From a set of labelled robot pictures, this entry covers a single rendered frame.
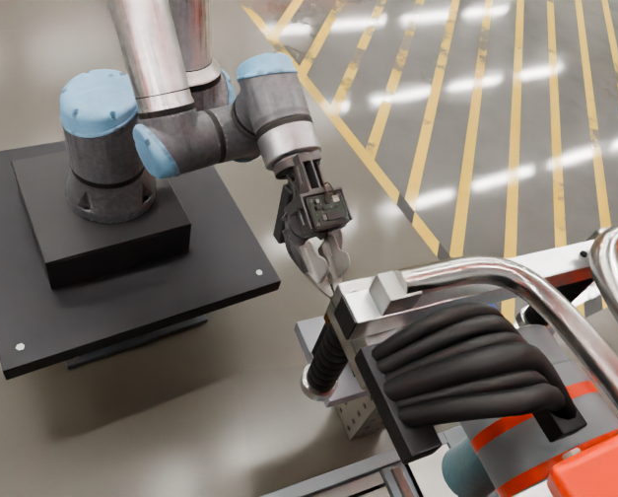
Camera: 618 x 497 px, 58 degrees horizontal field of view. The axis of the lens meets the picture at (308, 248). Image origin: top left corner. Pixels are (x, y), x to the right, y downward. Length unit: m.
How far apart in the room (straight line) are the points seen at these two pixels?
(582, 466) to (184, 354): 1.31
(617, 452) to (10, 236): 1.27
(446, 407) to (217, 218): 1.07
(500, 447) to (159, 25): 0.71
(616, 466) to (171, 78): 0.76
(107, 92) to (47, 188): 0.31
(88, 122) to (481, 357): 0.86
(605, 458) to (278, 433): 1.22
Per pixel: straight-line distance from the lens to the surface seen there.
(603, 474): 0.29
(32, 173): 1.39
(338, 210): 0.79
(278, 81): 0.85
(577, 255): 0.62
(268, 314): 1.61
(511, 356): 0.41
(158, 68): 0.89
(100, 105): 1.12
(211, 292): 1.27
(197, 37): 1.13
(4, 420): 1.50
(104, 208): 1.24
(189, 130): 0.90
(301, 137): 0.82
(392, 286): 0.46
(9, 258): 1.35
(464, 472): 0.95
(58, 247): 1.24
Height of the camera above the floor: 1.35
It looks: 49 degrees down
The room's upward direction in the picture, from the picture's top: 19 degrees clockwise
